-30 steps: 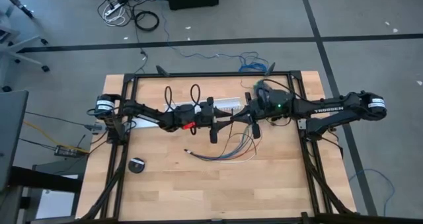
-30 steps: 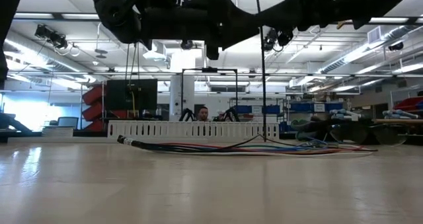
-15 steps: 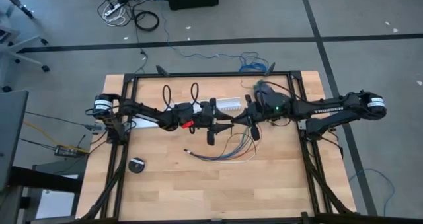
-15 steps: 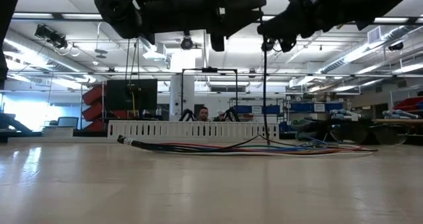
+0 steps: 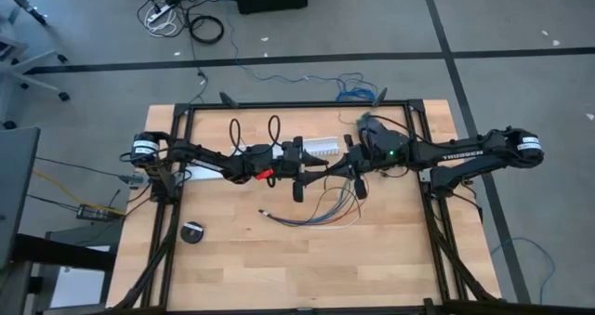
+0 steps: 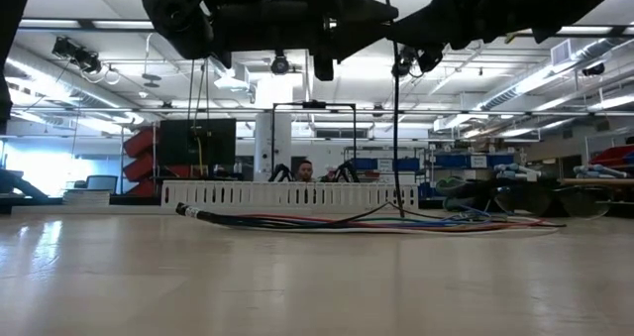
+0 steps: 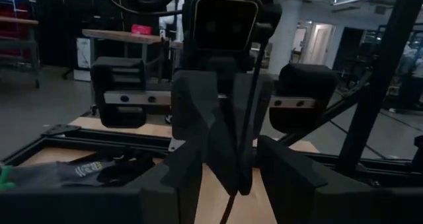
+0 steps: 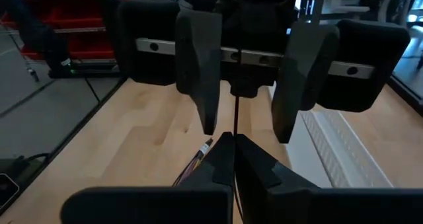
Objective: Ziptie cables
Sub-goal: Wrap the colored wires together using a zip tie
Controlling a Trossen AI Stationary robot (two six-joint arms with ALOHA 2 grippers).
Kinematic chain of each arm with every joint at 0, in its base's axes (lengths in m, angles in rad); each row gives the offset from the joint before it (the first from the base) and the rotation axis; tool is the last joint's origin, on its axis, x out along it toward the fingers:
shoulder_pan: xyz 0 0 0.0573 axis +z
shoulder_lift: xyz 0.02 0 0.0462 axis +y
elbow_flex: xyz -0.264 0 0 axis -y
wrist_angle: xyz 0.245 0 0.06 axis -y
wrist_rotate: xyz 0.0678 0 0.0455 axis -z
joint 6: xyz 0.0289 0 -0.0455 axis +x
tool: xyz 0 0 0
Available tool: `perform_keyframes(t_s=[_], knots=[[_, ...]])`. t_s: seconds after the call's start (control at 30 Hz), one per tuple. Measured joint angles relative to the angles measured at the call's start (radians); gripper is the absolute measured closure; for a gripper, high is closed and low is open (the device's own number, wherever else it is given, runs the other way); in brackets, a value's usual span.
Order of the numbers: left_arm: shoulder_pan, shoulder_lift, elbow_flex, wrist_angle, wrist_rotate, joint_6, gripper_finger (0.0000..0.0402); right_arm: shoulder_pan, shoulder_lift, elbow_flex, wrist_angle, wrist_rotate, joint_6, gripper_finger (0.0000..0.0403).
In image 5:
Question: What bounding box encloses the white power strip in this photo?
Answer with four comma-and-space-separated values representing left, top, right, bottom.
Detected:
145, 1, 180, 29

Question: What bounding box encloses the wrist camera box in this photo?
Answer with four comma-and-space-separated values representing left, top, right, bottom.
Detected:
374, 136, 410, 165
244, 142, 275, 170

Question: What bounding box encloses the thin blue floor cable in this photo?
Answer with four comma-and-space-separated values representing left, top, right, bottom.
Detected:
490, 236, 558, 306

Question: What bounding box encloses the white flat raceway lid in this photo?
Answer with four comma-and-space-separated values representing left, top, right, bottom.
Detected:
188, 164, 225, 182

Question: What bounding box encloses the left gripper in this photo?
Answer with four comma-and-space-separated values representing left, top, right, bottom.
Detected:
273, 136, 329, 203

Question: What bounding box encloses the round tape spool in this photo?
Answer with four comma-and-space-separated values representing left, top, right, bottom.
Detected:
179, 220, 206, 245

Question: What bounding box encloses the dark desk leg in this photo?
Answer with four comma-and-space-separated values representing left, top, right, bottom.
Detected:
0, 0, 50, 27

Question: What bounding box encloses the black camera cable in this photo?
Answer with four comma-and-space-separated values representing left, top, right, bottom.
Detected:
369, 113, 422, 142
227, 113, 284, 158

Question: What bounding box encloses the black desk bar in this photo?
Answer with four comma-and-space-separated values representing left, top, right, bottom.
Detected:
12, 232, 118, 273

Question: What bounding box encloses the green cable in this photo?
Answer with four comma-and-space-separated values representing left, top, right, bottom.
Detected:
324, 179, 350, 219

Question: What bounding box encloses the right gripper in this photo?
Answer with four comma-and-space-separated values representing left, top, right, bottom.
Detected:
324, 133, 377, 201

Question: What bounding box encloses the black hub box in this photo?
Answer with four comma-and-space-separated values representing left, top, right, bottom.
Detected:
75, 203, 113, 223

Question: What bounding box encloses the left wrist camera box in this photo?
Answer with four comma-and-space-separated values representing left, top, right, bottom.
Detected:
244, 142, 275, 170

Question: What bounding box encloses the black aluminium table frame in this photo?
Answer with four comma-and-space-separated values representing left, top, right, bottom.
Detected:
104, 87, 508, 315

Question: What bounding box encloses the grey desk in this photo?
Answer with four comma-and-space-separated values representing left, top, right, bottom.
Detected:
0, 126, 42, 269

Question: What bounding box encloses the black floor cable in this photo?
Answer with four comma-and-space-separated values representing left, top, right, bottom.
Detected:
187, 7, 209, 104

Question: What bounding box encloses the red cable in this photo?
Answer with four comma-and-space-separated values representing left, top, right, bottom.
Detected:
320, 184, 366, 227

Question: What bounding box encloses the bundle of coloured wires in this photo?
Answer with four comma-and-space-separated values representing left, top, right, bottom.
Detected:
271, 179, 354, 227

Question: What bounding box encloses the black coiled cable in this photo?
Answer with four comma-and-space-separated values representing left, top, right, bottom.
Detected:
189, 14, 226, 46

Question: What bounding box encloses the white slotted cable raceway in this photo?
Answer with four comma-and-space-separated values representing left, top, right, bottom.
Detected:
231, 137, 341, 161

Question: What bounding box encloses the yellow floor cable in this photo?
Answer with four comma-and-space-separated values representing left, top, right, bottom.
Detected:
31, 168, 127, 217

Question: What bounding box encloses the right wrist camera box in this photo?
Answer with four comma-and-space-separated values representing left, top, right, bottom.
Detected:
374, 136, 410, 165

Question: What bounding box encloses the blue ethernet cable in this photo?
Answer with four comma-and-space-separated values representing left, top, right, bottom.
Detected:
225, 7, 381, 104

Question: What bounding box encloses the grey office chair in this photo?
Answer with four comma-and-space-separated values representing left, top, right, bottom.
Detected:
0, 24, 72, 131

